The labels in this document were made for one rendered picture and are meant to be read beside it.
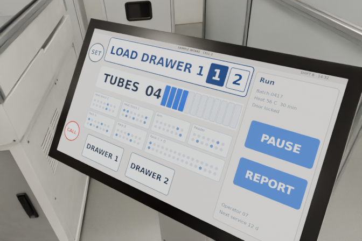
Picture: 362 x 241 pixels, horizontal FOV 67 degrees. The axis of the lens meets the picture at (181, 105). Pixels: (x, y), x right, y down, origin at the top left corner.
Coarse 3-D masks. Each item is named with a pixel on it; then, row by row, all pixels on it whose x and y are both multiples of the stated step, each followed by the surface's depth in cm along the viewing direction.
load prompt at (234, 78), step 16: (112, 48) 55; (128, 48) 53; (144, 48) 52; (160, 48) 50; (128, 64) 53; (144, 64) 51; (160, 64) 50; (176, 64) 49; (192, 64) 47; (208, 64) 46; (224, 64) 45; (240, 64) 44; (192, 80) 47; (208, 80) 46; (224, 80) 45; (240, 80) 44; (240, 96) 43
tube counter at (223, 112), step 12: (156, 84) 50; (168, 84) 49; (144, 96) 50; (156, 96) 49; (168, 96) 48; (180, 96) 48; (192, 96) 47; (204, 96) 46; (168, 108) 48; (180, 108) 47; (192, 108) 46; (204, 108) 46; (216, 108) 45; (228, 108) 44; (240, 108) 43; (216, 120) 44; (228, 120) 44
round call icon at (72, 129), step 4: (68, 120) 57; (72, 120) 56; (68, 124) 57; (72, 124) 56; (76, 124) 56; (80, 124) 56; (64, 128) 57; (68, 128) 57; (72, 128) 56; (76, 128) 56; (80, 128) 55; (64, 132) 57; (68, 132) 56; (72, 132) 56; (76, 132) 56; (64, 136) 57; (68, 136) 56; (72, 136) 56; (76, 136) 56; (68, 140) 56; (72, 140) 56; (76, 140) 55
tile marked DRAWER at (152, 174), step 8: (136, 160) 49; (144, 160) 49; (152, 160) 48; (128, 168) 50; (136, 168) 49; (144, 168) 48; (152, 168) 48; (160, 168) 47; (168, 168) 47; (128, 176) 50; (136, 176) 49; (144, 176) 48; (152, 176) 48; (160, 176) 47; (168, 176) 46; (144, 184) 48; (152, 184) 47; (160, 184) 47; (168, 184) 46; (160, 192) 47; (168, 192) 46
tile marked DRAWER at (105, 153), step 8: (88, 136) 54; (88, 144) 54; (96, 144) 53; (104, 144) 53; (112, 144) 52; (88, 152) 54; (96, 152) 53; (104, 152) 52; (112, 152) 52; (120, 152) 51; (96, 160) 53; (104, 160) 52; (112, 160) 51; (120, 160) 51; (112, 168) 51
